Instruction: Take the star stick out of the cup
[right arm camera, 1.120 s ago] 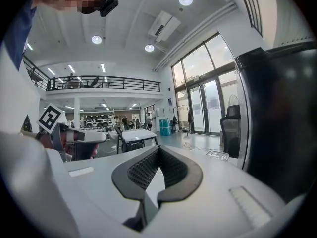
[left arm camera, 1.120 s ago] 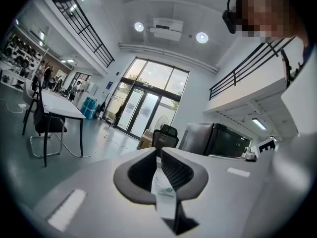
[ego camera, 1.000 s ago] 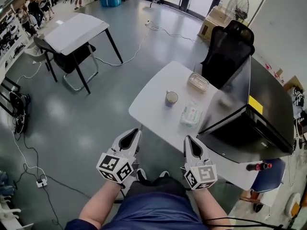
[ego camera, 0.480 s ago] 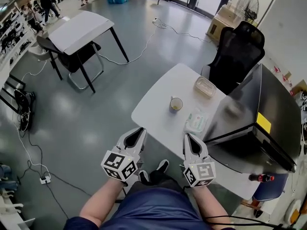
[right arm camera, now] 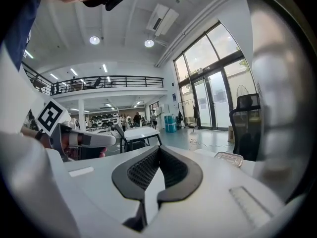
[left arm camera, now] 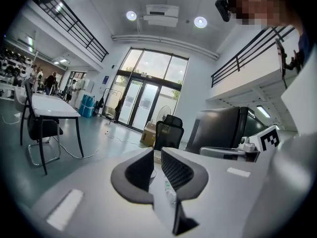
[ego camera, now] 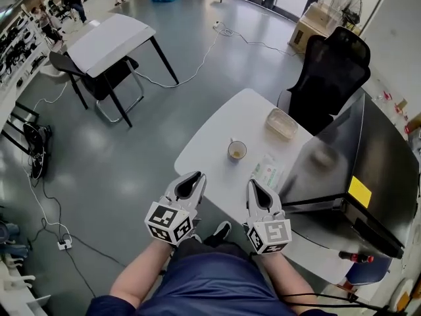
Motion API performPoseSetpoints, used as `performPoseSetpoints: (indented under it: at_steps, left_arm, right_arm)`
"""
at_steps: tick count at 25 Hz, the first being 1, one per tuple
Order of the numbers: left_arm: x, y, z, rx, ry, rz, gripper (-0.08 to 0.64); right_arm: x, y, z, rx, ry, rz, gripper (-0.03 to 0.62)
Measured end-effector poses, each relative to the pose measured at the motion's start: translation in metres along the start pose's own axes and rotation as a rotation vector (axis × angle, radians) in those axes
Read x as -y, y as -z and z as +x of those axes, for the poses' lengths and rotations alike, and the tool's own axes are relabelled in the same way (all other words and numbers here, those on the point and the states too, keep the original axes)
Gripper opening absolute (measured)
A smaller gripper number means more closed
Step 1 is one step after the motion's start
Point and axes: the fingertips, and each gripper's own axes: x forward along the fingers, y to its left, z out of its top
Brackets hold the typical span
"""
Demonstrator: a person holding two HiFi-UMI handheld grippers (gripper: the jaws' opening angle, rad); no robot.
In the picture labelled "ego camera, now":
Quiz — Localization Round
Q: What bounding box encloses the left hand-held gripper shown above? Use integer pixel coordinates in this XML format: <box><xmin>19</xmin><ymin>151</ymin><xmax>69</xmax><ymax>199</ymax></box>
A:
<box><xmin>144</xmin><ymin>171</ymin><xmax>208</xmax><ymax>246</ymax></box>

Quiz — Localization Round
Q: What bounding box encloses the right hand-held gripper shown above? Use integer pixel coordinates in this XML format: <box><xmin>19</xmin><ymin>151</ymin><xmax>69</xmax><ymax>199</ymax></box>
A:
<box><xmin>243</xmin><ymin>178</ymin><xmax>293</xmax><ymax>255</ymax></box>

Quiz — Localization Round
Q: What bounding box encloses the white cup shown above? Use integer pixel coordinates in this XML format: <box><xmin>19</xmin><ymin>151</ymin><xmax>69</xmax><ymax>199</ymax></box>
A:
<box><xmin>227</xmin><ymin>138</ymin><xmax>248</xmax><ymax>162</ymax></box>

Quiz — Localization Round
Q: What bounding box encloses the person's left forearm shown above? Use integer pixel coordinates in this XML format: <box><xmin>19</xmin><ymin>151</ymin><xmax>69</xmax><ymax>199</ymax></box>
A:
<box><xmin>109</xmin><ymin>238</ymin><xmax>176</xmax><ymax>306</ymax></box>

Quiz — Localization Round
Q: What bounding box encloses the person's right forearm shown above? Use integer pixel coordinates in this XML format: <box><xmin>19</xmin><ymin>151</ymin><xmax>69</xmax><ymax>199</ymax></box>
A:
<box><xmin>259</xmin><ymin>251</ymin><xmax>325</xmax><ymax>313</ymax></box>

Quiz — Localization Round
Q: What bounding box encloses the white green wipes packet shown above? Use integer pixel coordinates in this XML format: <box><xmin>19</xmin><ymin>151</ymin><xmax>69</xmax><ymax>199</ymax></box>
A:
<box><xmin>251</xmin><ymin>153</ymin><xmax>285</xmax><ymax>191</ymax></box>

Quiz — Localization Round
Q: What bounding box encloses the person's black shoe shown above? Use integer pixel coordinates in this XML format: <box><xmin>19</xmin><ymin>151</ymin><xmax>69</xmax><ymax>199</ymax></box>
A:
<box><xmin>203</xmin><ymin>221</ymin><xmax>232</xmax><ymax>247</ymax></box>

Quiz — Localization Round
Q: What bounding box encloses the clear plastic container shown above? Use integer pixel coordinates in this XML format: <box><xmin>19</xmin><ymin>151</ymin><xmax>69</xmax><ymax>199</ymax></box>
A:
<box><xmin>265</xmin><ymin>107</ymin><xmax>299</xmax><ymax>140</ymax></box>

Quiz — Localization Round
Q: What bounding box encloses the yellow sticky note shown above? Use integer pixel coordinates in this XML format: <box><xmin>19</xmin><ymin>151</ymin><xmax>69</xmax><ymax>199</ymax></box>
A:
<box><xmin>347</xmin><ymin>175</ymin><xmax>373</xmax><ymax>209</ymax></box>

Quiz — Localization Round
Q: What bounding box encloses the person's blue clothing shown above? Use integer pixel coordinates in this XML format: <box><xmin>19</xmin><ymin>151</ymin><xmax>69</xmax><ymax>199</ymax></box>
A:
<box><xmin>86</xmin><ymin>240</ymin><xmax>338</xmax><ymax>316</ymax></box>

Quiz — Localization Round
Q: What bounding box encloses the black glossy cabinet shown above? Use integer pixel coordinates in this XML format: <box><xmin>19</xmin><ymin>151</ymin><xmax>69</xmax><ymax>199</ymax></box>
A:
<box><xmin>279</xmin><ymin>92</ymin><xmax>420</xmax><ymax>260</ymax></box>

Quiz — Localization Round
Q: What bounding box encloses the dark cola bottle red cap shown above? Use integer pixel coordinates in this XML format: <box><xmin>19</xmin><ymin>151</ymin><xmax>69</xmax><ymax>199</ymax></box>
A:
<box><xmin>338</xmin><ymin>250</ymin><xmax>375</xmax><ymax>265</ymax></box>

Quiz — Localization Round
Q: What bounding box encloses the black mesh office chair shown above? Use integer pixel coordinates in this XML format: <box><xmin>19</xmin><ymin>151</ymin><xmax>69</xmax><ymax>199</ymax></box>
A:
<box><xmin>277</xmin><ymin>26</ymin><xmax>372</xmax><ymax>136</ymax></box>

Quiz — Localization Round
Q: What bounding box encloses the black bag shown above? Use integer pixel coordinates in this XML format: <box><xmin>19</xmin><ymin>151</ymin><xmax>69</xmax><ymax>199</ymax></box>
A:
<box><xmin>22</xmin><ymin>123</ymin><xmax>53</xmax><ymax>180</ymax></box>

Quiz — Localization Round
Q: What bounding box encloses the white table with black legs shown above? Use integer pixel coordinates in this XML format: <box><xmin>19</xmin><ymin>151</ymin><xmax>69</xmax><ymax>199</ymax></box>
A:
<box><xmin>64</xmin><ymin>13</ymin><xmax>180</xmax><ymax>128</ymax></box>

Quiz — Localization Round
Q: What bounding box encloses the cardboard box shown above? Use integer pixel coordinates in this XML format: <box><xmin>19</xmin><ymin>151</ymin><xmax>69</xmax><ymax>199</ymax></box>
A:
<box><xmin>288</xmin><ymin>3</ymin><xmax>330</xmax><ymax>55</ymax></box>

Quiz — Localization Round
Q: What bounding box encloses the black floor fan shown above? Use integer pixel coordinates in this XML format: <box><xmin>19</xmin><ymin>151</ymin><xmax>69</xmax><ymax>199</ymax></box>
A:
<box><xmin>328</xmin><ymin>0</ymin><xmax>363</xmax><ymax>32</ymax></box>

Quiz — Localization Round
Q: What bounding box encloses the white shelf with black gear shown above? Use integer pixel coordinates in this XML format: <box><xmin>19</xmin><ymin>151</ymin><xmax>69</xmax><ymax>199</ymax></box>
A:
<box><xmin>0</xmin><ymin>3</ymin><xmax>51</xmax><ymax>90</ymax></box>

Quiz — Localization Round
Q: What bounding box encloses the long white floor cable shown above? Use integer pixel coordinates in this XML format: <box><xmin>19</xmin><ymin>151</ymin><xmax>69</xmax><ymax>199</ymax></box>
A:
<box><xmin>134</xmin><ymin>27</ymin><xmax>222</xmax><ymax>89</ymax></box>

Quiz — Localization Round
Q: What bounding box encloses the black floor cable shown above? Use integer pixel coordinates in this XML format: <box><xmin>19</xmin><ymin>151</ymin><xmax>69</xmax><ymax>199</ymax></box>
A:
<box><xmin>28</xmin><ymin>172</ymin><xmax>128</xmax><ymax>299</ymax></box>

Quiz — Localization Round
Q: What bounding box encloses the black chair with metal frame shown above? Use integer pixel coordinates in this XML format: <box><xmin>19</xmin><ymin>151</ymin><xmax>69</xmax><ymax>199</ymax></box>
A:
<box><xmin>49</xmin><ymin>51</ymin><xmax>145</xmax><ymax>124</ymax></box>

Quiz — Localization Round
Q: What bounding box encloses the thin white floor cable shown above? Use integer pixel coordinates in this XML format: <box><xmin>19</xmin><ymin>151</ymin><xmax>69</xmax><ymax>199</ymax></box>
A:
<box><xmin>219</xmin><ymin>27</ymin><xmax>306</xmax><ymax>58</ymax></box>

